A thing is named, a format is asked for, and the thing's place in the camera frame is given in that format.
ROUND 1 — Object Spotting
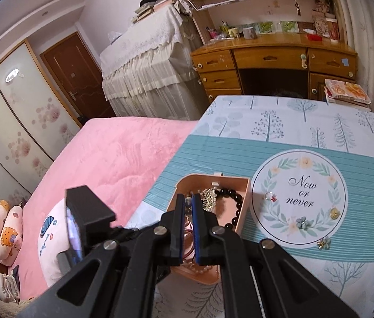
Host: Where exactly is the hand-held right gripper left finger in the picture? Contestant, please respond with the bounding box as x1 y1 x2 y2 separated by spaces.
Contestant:
16 199 188 318

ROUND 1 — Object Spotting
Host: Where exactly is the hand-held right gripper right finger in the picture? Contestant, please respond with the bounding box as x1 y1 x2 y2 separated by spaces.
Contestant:
192 194 362 318

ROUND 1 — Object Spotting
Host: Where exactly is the gold chain bracelet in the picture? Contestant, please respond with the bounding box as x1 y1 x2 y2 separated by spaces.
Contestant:
196 188 217 213

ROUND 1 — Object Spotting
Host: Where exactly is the white pearl bracelet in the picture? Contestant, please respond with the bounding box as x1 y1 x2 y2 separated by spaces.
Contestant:
182 265 216 275

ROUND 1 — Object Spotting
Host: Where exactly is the black bead bracelet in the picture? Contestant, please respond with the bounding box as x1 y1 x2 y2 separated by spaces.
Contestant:
214 188 245 231

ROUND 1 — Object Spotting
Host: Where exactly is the pink plastic box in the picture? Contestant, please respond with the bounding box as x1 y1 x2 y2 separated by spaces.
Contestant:
166 173 252 284

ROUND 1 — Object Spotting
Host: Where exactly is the white embroidered pillow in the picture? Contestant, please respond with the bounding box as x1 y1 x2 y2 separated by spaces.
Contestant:
37 199 71 287

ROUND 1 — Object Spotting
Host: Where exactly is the pink fluffy blanket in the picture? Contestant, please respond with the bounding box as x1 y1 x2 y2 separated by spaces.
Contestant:
8 117 201 302

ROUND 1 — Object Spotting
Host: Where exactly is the pink cartoon neck pillow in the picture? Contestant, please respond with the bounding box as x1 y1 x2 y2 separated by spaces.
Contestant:
0 199 23 266

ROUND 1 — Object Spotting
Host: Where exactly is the folded clothes pile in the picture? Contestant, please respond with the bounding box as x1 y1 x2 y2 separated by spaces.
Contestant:
0 272 20 302

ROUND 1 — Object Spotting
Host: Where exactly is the floral sliding wardrobe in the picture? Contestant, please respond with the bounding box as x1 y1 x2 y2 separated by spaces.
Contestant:
0 38 83 202

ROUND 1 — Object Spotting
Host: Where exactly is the brown wooden door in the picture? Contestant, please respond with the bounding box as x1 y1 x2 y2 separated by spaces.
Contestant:
39 32 116 128

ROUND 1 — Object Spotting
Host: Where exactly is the tree print tablecloth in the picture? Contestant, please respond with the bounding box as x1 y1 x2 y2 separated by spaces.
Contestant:
121 95 374 318

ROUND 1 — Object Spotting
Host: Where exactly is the lace-covered piano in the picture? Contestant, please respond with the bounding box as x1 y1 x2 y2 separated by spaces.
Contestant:
99 2 207 120

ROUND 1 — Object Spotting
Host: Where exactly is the wooden desk with drawers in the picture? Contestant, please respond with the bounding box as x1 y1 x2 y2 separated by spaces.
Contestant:
190 33 358 105

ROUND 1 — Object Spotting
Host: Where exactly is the stack of floral books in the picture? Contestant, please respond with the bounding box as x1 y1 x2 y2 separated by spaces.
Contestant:
324 79 372 108

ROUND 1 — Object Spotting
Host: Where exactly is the wooden desk hutch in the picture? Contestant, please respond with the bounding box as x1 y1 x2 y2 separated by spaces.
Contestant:
169 0 347 43

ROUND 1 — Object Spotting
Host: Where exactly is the pile of books with hat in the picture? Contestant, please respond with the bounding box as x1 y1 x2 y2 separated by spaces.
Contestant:
132 0 177 24

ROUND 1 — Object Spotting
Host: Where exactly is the floral paper box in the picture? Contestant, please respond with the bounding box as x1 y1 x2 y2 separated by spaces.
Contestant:
312 10 328 35

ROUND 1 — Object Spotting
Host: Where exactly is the cream leaf print curtain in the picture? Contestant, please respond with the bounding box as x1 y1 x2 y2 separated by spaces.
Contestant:
331 0 374 123

